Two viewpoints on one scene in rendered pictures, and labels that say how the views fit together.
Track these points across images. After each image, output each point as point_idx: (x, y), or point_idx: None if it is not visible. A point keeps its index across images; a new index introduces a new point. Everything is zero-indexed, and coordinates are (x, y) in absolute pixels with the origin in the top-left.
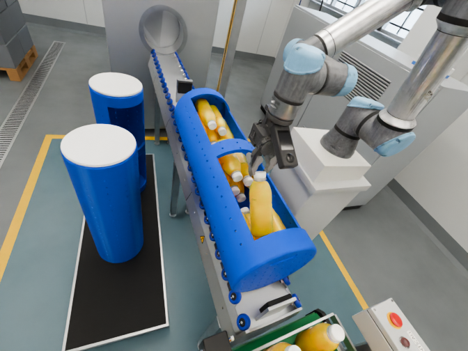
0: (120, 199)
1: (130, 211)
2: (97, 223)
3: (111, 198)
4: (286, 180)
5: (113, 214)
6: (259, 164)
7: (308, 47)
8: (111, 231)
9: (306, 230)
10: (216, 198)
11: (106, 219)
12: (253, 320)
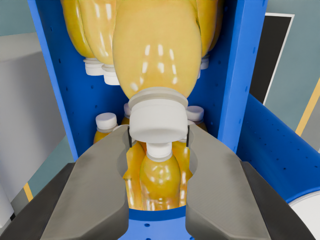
0: (274, 141)
1: (249, 127)
2: (279, 119)
3: (289, 144)
4: (18, 133)
5: (273, 125)
6: (200, 173)
7: None
8: (262, 110)
9: (2, 44)
10: (248, 90)
11: (276, 121)
12: None
